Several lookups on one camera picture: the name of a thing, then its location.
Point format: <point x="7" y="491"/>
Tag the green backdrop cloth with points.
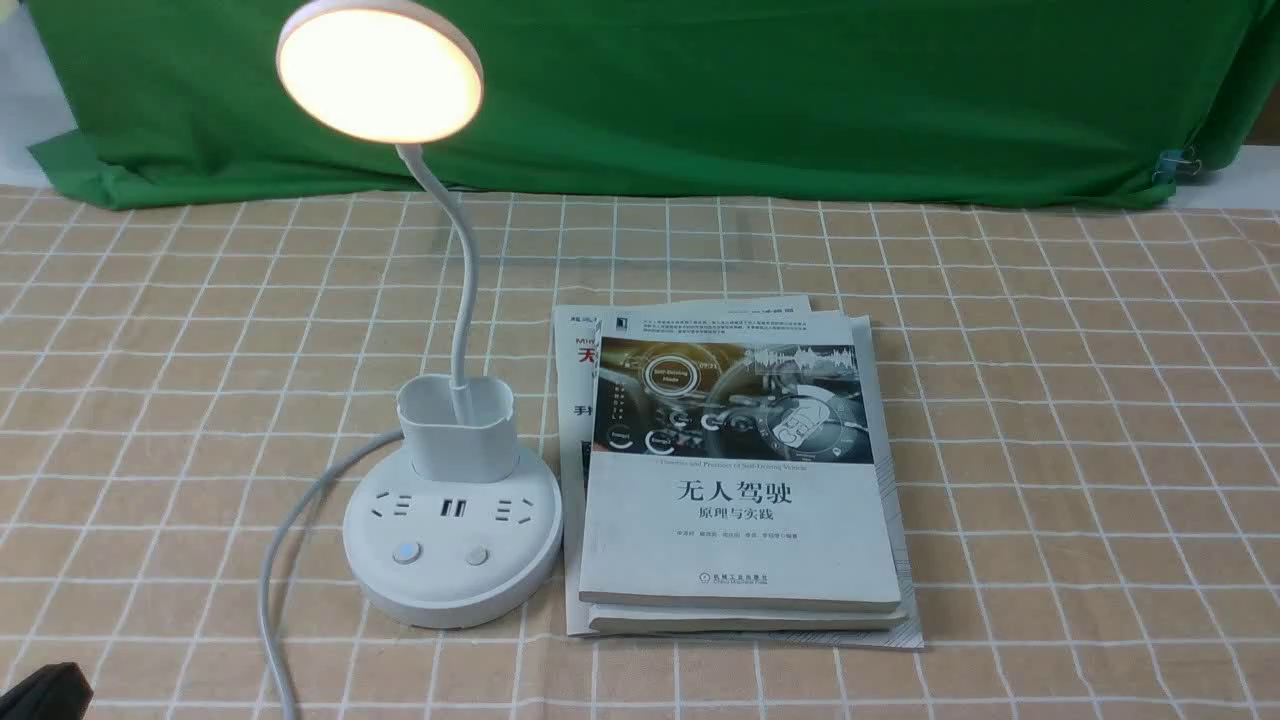
<point x="1002" y="103"/>

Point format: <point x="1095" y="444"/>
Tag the middle white book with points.
<point x="701" y="326"/>

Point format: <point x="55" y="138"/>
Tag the bottom thin magazine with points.
<point x="574" y="330"/>

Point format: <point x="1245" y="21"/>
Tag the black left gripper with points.
<point x="55" y="691"/>

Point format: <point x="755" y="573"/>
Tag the checkered beige tablecloth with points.
<point x="1082" y="409"/>

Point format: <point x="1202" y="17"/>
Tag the top white book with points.
<point x="734" y="476"/>

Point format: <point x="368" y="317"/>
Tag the white desk lamp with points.
<point x="461" y="524"/>

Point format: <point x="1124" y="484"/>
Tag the blue binder clip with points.
<point x="1178" y="165"/>

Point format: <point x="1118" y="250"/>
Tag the white book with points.
<point x="734" y="476"/>
<point x="701" y="326"/>

